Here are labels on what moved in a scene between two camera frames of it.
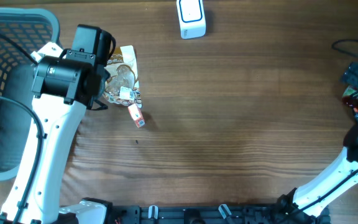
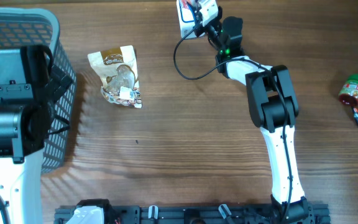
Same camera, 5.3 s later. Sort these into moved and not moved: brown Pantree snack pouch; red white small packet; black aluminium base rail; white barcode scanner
Moved: red white small packet
Not moved: white barcode scanner; brown Pantree snack pouch; black aluminium base rail
